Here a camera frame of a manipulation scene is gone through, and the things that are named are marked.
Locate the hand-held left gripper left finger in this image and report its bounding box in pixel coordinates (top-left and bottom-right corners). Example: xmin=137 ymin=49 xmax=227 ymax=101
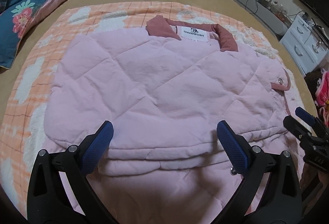
xmin=27 ymin=121 xmax=114 ymax=224

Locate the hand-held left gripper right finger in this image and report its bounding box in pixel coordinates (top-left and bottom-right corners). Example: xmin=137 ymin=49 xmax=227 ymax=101
xmin=217 ymin=121 xmax=301 ymax=224

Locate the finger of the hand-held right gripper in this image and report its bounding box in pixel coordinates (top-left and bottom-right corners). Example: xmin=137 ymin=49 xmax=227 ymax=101
xmin=295 ymin=107 xmax=319 ymax=127
xmin=283 ymin=116 xmax=313 ymax=141

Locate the pink quilted jacket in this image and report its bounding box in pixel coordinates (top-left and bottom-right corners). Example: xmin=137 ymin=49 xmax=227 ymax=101
xmin=42 ymin=15 xmax=305 ymax=224

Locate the pink cartoon blanket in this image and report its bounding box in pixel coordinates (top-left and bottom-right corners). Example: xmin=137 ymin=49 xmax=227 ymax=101
xmin=315 ymin=70 xmax=329 ymax=127

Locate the dark garment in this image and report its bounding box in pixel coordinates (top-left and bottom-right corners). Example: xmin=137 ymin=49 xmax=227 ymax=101
xmin=305 ymin=70 xmax=324 ymax=86

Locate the white drawer cabinet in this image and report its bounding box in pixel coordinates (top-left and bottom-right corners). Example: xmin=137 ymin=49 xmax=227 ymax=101
xmin=279 ymin=12 xmax=329 ymax=76

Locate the orange checked blanket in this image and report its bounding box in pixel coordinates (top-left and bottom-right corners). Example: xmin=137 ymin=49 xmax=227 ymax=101
xmin=0 ymin=1 xmax=309 ymax=214

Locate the grey cluttered desk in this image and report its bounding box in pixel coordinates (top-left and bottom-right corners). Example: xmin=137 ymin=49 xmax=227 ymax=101
xmin=221 ymin=0 xmax=288 ymax=37

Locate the blue floral quilt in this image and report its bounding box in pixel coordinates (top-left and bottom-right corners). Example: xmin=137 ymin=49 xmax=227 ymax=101
xmin=0 ymin=0 xmax=101 ymax=70

